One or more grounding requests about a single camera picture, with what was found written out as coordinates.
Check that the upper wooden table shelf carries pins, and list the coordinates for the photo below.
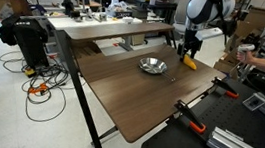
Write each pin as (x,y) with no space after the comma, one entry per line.
(115,30)

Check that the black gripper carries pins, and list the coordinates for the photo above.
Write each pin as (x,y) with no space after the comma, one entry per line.
(191,42)

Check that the yellow carrot plush toy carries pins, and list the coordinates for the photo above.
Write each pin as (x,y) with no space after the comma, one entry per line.
(189,62)

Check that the person's hand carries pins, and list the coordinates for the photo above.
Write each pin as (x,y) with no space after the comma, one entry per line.
(245,57)

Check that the small steel frying pan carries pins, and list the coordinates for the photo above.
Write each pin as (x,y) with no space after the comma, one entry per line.
(155,66)

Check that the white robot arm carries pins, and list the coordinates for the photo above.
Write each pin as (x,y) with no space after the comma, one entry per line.
(198,13)

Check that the orange black clamp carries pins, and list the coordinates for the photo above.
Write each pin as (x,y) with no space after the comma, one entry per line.
(229,90)
(194,122)

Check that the right orange black clamp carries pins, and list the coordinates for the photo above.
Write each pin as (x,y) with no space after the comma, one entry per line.
(194,122)

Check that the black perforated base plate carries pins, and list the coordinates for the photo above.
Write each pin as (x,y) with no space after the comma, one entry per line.
(229,122)

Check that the stacked cardboard boxes right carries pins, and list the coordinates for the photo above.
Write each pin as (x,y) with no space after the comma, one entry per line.
(247,31)

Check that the orange extension cord plug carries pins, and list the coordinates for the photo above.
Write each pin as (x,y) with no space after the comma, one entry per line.
(41,88)

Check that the white handheld controller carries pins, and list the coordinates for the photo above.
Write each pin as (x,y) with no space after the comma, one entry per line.
(245,47)

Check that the left orange black clamp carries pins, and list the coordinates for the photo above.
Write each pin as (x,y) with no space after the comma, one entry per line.
(229,90)

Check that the grey office chair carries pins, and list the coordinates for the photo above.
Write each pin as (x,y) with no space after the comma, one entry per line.
(180,17)

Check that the black table leg frame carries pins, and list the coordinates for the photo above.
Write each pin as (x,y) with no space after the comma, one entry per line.
(64,46)

